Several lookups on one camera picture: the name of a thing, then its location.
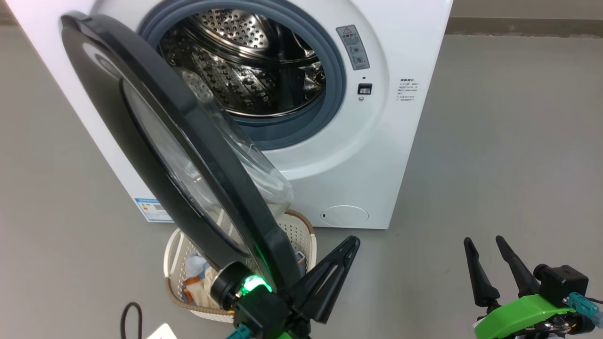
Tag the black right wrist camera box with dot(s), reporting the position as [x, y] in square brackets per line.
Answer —
[563, 282]

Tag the white front-load washing machine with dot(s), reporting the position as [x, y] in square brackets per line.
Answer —
[400, 165]

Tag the grey rubber door gasket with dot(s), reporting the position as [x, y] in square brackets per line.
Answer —
[337, 84]

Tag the cream perforated laundry basket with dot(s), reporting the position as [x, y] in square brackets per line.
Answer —
[297, 235]

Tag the grey warning sticker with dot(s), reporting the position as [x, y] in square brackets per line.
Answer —
[353, 47]

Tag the round white filter cover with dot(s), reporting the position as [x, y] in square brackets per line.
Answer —
[344, 216]

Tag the dark round glass washer door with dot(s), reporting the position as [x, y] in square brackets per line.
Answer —
[94, 84]

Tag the blue energy label sticker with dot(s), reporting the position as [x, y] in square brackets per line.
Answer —
[150, 209]

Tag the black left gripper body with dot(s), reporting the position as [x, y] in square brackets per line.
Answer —
[266, 315]

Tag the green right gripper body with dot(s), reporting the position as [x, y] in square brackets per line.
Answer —
[518, 318]

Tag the black door latch socket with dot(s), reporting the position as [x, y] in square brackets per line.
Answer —
[364, 89]

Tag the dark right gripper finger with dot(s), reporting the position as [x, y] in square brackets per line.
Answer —
[520, 273]
[483, 282]

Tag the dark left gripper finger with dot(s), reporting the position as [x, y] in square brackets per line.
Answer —
[325, 287]

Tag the white robot base corner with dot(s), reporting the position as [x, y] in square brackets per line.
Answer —
[162, 332]

